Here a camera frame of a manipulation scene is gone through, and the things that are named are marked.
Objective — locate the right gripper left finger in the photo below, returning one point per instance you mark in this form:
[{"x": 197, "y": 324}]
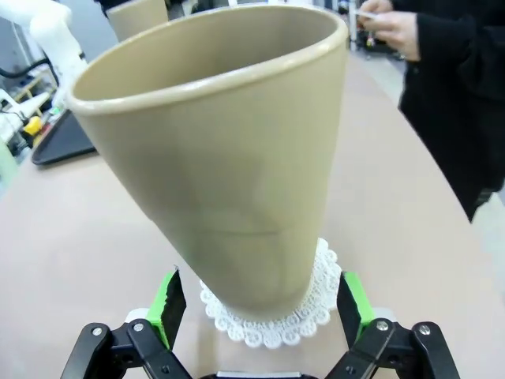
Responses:
[{"x": 169, "y": 300}]

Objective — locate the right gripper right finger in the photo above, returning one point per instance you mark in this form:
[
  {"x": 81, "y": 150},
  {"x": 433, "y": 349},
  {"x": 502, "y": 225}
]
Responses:
[{"x": 355, "y": 316}]

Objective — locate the tall tan cup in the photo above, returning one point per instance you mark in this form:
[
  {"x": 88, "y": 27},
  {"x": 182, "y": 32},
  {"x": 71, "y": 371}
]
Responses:
[
  {"x": 138, "y": 19},
  {"x": 217, "y": 158}
]

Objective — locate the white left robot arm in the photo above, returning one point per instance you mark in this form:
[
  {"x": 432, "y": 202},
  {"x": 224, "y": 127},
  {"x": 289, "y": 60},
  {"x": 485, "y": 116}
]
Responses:
[{"x": 51, "y": 31}]

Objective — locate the person's left forearm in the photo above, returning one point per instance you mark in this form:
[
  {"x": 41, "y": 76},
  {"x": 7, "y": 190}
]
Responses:
[{"x": 453, "y": 47}]

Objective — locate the person's left hand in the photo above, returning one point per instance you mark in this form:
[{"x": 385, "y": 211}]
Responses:
[{"x": 402, "y": 35}]

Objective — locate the person's right hand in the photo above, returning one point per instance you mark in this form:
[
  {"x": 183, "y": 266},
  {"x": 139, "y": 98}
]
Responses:
[{"x": 384, "y": 6}]

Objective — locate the black serving tray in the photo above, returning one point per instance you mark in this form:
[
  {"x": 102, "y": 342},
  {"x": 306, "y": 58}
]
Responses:
[{"x": 63, "y": 142}]

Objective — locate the small yellow box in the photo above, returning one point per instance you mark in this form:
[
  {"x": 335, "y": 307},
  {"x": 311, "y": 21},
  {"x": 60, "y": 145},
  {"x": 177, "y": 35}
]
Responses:
[{"x": 32, "y": 125}]

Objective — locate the person in black cardigan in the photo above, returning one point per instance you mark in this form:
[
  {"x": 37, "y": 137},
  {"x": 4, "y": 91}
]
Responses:
[{"x": 465, "y": 118}]

